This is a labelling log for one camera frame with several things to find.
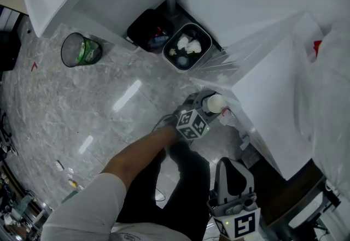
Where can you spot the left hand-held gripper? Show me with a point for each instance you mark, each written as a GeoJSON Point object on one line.
{"type": "Point", "coordinates": [191, 123]}

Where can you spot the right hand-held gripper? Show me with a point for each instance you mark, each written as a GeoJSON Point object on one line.
{"type": "Point", "coordinates": [236, 201]}

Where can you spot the red water dispenser tap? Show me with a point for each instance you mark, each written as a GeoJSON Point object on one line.
{"type": "Point", "coordinates": [226, 111]}

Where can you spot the person's left forearm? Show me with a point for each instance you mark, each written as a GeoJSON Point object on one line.
{"type": "Point", "coordinates": [136, 155]}

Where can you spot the white water dispenser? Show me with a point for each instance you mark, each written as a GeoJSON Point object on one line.
{"type": "Point", "coordinates": [273, 103]}

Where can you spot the white round drip tray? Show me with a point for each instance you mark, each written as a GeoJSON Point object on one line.
{"type": "Point", "coordinates": [231, 121]}

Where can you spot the person's black trousers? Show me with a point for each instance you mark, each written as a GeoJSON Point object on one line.
{"type": "Point", "coordinates": [180, 196]}

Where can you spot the clear plastic sheet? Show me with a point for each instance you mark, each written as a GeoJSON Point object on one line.
{"type": "Point", "coordinates": [232, 54]}

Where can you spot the white trash bin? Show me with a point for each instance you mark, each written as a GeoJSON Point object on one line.
{"type": "Point", "coordinates": [187, 48]}

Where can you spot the crumpled white tissue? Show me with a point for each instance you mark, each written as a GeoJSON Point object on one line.
{"type": "Point", "coordinates": [190, 45]}

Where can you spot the black trash bin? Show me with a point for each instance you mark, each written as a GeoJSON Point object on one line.
{"type": "Point", "coordinates": [149, 29]}

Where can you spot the white plastic bag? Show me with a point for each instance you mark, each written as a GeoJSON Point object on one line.
{"type": "Point", "coordinates": [331, 103]}

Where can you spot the red item in bag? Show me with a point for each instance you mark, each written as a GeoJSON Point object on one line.
{"type": "Point", "coordinates": [317, 47]}

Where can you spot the green packaging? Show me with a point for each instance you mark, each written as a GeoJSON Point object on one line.
{"type": "Point", "coordinates": [88, 51]}

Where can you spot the black mesh wastebasket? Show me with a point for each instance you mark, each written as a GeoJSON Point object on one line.
{"type": "Point", "coordinates": [79, 50]}

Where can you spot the black furniture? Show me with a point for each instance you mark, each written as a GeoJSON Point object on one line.
{"type": "Point", "coordinates": [8, 43]}

